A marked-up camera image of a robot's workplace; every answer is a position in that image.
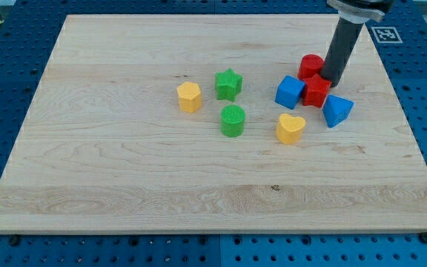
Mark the blue triangle block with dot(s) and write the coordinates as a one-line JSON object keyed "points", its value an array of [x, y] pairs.
{"points": [[336, 109]]}

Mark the blue cube block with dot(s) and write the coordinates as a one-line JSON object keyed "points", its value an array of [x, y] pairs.
{"points": [[289, 91]]}

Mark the yellow heart block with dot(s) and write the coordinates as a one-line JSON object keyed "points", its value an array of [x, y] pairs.
{"points": [[289, 128]]}

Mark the white fiducial marker tag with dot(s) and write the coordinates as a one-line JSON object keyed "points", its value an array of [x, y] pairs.
{"points": [[386, 35]]}

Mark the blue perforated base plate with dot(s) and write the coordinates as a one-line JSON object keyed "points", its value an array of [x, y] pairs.
{"points": [[28, 31]]}

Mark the wooden board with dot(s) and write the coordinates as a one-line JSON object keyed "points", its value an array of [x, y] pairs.
{"points": [[105, 149]]}

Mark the yellow hexagon block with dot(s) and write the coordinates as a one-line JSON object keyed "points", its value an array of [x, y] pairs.
{"points": [[189, 97]]}

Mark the red cylinder block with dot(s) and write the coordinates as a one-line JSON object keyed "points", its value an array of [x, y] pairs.
{"points": [[310, 65]]}

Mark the green cylinder block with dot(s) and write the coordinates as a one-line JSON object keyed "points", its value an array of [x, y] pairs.
{"points": [[232, 120]]}

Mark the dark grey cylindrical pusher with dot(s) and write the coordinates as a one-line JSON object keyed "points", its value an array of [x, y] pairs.
{"points": [[340, 49]]}

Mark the green star block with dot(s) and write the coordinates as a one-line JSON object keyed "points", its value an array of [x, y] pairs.
{"points": [[228, 85]]}

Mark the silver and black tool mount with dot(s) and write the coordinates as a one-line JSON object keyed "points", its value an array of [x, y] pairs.
{"points": [[361, 11]]}

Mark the red star block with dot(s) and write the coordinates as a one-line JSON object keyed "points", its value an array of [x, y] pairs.
{"points": [[315, 91]]}

